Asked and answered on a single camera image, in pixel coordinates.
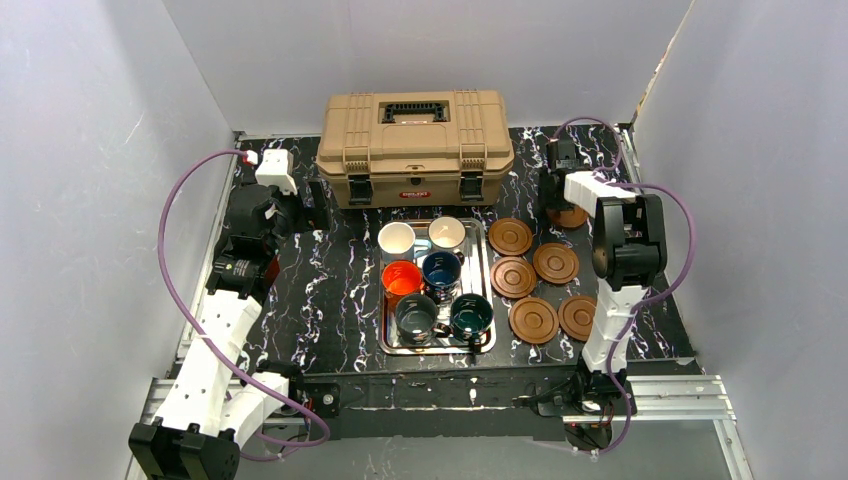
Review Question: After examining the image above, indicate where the brown wooden coaster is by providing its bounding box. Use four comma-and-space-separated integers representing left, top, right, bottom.
488, 218, 533, 256
509, 297, 560, 345
533, 243, 580, 285
490, 257, 537, 300
546, 206, 589, 230
558, 295, 596, 342

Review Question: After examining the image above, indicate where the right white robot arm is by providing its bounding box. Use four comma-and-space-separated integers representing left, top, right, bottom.
538, 140, 667, 375

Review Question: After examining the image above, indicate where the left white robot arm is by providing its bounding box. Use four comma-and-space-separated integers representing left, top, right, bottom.
128, 176, 330, 479

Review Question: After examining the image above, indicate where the white cup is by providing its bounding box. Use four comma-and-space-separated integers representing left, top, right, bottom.
377, 222, 417, 264

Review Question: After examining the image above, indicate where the orange cup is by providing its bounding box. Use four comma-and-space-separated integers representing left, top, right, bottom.
381, 260, 423, 312

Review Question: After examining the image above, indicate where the cream cup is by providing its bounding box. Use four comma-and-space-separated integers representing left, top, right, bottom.
427, 216, 467, 256

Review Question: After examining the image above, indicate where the navy blue cup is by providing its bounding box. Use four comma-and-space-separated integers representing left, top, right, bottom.
421, 251, 462, 304

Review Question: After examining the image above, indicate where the dark grey cup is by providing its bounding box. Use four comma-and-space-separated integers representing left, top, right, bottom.
395, 293, 453, 345

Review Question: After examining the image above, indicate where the teal cup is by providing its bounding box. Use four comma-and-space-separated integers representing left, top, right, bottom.
448, 293, 494, 354

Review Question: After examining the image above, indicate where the tan plastic toolbox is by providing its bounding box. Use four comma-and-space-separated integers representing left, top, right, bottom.
315, 90, 515, 209

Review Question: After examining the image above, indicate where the stainless steel tray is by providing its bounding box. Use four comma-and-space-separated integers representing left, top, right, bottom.
378, 218, 493, 356

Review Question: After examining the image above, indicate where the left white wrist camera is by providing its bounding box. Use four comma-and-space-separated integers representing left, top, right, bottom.
255, 149, 298, 195

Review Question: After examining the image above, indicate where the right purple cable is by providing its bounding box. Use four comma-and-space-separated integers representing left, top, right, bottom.
551, 117, 698, 458

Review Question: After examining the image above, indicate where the aluminium frame rail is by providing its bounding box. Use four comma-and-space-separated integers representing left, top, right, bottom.
135, 374, 753, 480

